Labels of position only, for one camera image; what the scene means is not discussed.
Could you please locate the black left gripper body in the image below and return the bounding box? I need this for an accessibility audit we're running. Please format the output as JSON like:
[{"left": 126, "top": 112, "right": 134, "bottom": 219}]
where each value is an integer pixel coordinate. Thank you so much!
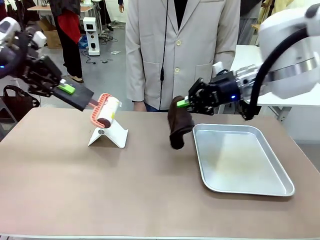
[{"left": 20, "top": 55, "right": 63, "bottom": 99}]

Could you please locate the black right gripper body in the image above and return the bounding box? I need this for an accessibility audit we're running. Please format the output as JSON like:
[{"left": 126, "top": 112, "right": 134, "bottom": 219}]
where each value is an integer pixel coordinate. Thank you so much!
[{"left": 202, "top": 71, "right": 241, "bottom": 115}]

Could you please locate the brown microfibre cloth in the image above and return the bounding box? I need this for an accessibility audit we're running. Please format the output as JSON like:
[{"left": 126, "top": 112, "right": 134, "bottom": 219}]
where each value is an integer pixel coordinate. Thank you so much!
[{"left": 167, "top": 95, "right": 196, "bottom": 151}]

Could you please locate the coral lint roller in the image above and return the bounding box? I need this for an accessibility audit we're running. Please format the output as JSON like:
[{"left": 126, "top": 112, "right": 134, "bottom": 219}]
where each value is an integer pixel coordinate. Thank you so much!
[{"left": 53, "top": 83, "right": 122, "bottom": 129}]

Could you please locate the person's right forearm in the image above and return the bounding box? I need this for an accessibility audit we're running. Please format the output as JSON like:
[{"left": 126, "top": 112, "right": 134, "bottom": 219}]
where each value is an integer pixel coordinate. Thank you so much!
[{"left": 125, "top": 54, "right": 148, "bottom": 103}]

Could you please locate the person's left forearm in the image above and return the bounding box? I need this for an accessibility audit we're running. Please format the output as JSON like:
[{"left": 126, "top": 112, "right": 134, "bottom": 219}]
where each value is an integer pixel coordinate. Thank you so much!
[{"left": 212, "top": 42, "right": 238, "bottom": 74}]

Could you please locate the person's right hand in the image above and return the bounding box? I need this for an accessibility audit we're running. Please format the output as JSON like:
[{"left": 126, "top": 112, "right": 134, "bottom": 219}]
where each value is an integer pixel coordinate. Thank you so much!
[{"left": 133, "top": 100, "right": 148, "bottom": 112}]

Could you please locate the person in beige jacket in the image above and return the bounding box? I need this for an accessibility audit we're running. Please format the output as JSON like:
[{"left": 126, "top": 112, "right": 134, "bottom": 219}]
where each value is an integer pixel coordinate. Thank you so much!
[{"left": 124, "top": 0, "right": 242, "bottom": 112}]

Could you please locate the cardboard box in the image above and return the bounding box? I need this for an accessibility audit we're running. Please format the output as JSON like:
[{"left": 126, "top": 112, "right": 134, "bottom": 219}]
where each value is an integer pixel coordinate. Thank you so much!
[{"left": 38, "top": 17, "right": 63, "bottom": 50}]

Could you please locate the bystander in red and black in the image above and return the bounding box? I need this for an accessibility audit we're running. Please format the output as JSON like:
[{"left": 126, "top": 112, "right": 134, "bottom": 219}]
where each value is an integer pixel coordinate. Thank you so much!
[{"left": 48, "top": 0, "right": 85, "bottom": 84}]

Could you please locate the white standing machine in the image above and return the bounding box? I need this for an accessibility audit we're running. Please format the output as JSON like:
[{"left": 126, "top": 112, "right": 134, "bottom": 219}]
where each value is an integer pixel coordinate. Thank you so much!
[{"left": 82, "top": 16, "right": 101, "bottom": 57}]

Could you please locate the white bent roller stand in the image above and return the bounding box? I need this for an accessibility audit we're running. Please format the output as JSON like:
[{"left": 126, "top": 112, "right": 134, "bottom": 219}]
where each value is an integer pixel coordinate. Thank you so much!
[{"left": 87, "top": 119, "right": 129, "bottom": 149}]

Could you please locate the wooden background table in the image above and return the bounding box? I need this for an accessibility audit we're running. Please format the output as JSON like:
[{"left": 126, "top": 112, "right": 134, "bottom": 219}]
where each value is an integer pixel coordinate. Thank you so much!
[{"left": 26, "top": 4, "right": 94, "bottom": 20}]

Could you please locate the silver metal tray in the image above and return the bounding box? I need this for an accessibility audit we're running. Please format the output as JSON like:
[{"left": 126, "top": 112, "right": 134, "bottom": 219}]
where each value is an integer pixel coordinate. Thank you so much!
[{"left": 192, "top": 123, "right": 296, "bottom": 197}]

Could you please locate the bystander in black trousers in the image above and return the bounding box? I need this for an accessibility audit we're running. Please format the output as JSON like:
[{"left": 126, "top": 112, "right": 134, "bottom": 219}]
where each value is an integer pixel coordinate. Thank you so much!
[{"left": 98, "top": 0, "right": 115, "bottom": 32}]

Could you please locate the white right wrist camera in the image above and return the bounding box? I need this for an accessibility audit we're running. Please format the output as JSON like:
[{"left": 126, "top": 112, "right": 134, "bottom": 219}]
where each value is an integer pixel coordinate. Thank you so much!
[{"left": 212, "top": 61, "right": 224, "bottom": 76}]

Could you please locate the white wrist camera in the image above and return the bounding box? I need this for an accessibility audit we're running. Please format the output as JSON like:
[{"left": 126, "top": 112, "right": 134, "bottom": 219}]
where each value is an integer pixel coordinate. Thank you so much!
[
  {"left": 212, "top": 61, "right": 224, "bottom": 76},
  {"left": 32, "top": 30, "right": 48, "bottom": 49}
]

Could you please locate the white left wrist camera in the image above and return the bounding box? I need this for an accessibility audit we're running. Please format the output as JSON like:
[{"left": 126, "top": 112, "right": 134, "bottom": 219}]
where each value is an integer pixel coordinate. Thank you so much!
[{"left": 32, "top": 30, "right": 48, "bottom": 49}]

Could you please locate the black floor cable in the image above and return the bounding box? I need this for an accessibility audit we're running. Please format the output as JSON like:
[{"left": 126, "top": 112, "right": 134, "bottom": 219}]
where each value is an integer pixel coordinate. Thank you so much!
[{"left": 81, "top": 48, "right": 114, "bottom": 66}]

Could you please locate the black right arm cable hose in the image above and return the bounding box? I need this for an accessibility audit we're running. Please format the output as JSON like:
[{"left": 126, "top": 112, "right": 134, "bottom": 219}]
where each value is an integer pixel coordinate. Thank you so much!
[{"left": 239, "top": 26, "right": 309, "bottom": 122}]

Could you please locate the black lanyard cable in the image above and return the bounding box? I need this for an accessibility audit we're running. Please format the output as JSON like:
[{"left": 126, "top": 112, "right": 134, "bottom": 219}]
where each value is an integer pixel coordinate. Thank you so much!
[{"left": 160, "top": 0, "right": 169, "bottom": 82}]

